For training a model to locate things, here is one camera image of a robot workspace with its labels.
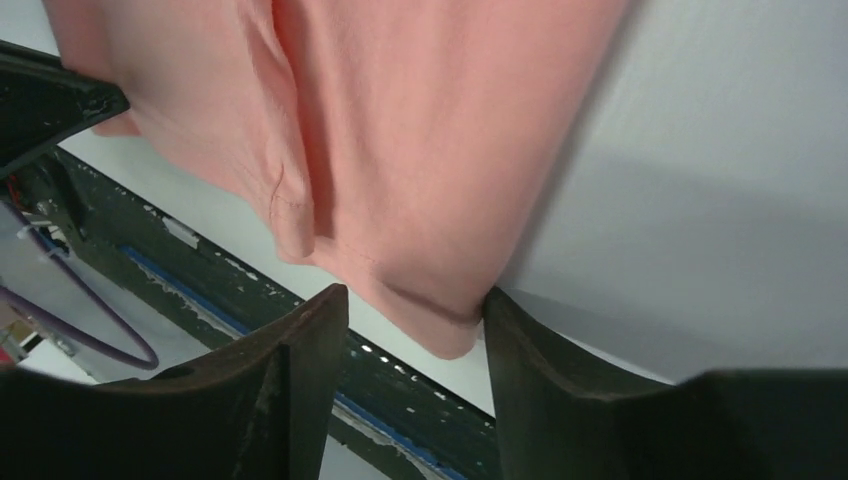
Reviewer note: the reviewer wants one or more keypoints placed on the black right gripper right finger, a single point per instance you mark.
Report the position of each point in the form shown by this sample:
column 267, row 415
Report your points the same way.
column 565, row 413

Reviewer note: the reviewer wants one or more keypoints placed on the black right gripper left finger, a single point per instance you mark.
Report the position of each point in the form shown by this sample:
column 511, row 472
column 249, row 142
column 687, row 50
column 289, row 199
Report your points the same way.
column 257, row 408

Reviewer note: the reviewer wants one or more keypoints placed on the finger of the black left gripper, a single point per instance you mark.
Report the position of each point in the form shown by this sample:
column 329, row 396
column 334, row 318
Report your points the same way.
column 43, row 103

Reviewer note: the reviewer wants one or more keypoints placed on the pink t shirt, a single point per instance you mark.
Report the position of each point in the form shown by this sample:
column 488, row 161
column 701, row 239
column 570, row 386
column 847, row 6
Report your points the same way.
column 398, row 145

